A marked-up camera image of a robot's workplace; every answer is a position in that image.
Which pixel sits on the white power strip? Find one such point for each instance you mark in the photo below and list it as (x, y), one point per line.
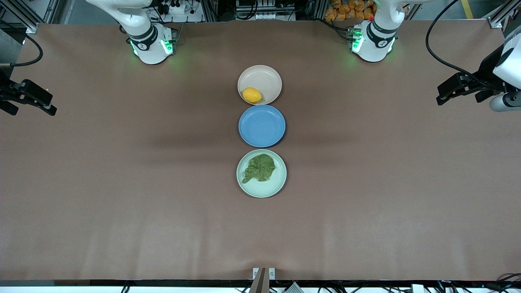
(177, 9)

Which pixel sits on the small white box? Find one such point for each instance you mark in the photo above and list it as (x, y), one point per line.
(418, 289)

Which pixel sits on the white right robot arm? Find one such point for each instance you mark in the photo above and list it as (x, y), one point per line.
(150, 55)

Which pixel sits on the brown table cover sheet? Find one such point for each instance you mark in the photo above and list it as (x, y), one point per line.
(122, 224)

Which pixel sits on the pale green round plate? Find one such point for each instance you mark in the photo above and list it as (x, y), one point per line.
(260, 190)

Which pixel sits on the brown camera post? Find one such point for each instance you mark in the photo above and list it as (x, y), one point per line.
(259, 283)

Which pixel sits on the blue round plate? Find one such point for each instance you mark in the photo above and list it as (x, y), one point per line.
(261, 126)

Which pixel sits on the yellow lemon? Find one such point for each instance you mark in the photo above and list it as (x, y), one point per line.
(252, 95)

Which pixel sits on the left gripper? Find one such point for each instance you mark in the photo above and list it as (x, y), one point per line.
(486, 75)

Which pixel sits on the white mounting bracket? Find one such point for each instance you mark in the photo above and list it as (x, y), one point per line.
(272, 273)

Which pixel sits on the metal equipment rack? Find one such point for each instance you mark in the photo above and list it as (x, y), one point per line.
(264, 16)

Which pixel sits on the aluminium frame profile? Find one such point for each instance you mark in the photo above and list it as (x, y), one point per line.
(16, 16)
(494, 22)

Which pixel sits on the grey ribbed device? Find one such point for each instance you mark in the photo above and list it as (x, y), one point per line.
(293, 289)

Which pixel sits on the green lettuce leaf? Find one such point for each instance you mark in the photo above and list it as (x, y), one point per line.
(260, 167)

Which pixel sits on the orange packaged goods pile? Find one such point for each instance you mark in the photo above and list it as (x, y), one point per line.
(346, 10)

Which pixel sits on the beige round plate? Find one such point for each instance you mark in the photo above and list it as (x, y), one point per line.
(264, 79)

